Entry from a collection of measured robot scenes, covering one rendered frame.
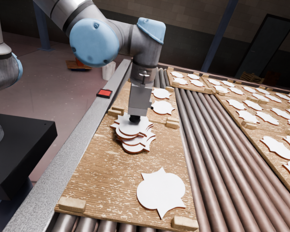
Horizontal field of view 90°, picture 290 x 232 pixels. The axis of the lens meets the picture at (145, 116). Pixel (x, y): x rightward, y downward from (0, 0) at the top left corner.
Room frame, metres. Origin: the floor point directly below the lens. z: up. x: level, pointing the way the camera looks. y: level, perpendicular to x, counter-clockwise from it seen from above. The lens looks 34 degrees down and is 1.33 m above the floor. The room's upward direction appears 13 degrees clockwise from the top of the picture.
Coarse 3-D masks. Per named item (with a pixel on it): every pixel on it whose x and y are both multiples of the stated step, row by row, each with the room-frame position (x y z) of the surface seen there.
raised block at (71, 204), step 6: (60, 198) 0.15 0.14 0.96; (66, 198) 0.15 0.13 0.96; (72, 198) 0.15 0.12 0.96; (60, 204) 0.13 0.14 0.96; (66, 204) 0.14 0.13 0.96; (72, 204) 0.14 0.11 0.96; (78, 204) 0.14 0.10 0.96; (84, 204) 0.14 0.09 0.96; (72, 210) 0.13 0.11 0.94; (78, 210) 0.14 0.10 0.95; (84, 210) 0.14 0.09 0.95
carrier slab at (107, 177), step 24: (96, 144) 0.35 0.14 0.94; (120, 144) 0.37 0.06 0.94; (168, 144) 0.43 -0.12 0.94; (96, 168) 0.25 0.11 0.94; (120, 168) 0.27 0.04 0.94; (144, 168) 0.29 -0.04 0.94; (168, 168) 0.31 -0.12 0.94; (72, 192) 0.17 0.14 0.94; (96, 192) 0.19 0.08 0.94; (120, 192) 0.20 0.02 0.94; (96, 216) 0.14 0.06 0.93; (120, 216) 0.15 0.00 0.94; (144, 216) 0.16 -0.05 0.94; (168, 216) 0.17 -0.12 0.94; (192, 216) 0.18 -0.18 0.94
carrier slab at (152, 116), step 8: (128, 88) 0.85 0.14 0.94; (152, 88) 0.94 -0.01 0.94; (120, 96) 0.73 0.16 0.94; (128, 96) 0.75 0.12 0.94; (152, 96) 0.82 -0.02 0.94; (120, 104) 0.64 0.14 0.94; (176, 104) 0.78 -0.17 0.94; (152, 112) 0.64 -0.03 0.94; (176, 112) 0.69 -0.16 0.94; (152, 120) 0.57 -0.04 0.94; (160, 120) 0.58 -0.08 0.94
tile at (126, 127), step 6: (126, 114) 0.48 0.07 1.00; (120, 120) 0.43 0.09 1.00; (126, 120) 0.44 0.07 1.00; (144, 120) 0.46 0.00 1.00; (120, 126) 0.40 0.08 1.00; (126, 126) 0.40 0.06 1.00; (132, 126) 0.41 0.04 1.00; (138, 126) 0.42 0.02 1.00; (144, 126) 0.43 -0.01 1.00; (120, 132) 0.38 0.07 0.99; (126, 132) 0.37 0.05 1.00; (132, 132) 0.38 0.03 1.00; (138, 132) 0.39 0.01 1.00; (144, 132) 0.39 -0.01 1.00
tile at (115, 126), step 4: (120, 116) 0.47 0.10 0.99; (112, 124) 0.41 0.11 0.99; (116, 124) 0.41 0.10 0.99; (116, 128) 0.39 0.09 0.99; (116, 132) 0.37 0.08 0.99; (120, 136) 0.36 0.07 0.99; (124, 136) 0.36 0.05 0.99; (128, 136) 0.37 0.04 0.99; (136, 136) 0.38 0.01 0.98; (140, 136) 0.39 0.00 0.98
